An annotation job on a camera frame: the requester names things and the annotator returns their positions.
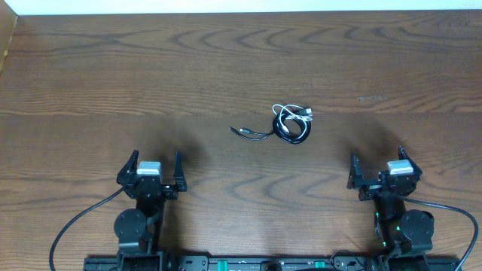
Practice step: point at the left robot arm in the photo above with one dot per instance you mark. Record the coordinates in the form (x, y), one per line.
(138, 229)

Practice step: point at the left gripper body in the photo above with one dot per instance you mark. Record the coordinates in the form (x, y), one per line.
(149, 187)

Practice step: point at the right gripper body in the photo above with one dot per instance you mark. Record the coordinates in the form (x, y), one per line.
(370, 191)

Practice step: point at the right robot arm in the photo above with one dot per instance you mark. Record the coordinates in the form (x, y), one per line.
(405, 234)

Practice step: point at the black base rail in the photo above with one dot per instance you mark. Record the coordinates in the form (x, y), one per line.
(171, 262)

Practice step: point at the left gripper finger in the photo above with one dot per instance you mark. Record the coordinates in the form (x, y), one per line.
(179, 176)
(129, 169)

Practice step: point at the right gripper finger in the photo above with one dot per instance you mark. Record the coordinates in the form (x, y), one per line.
(355, 173)
(402, 155)

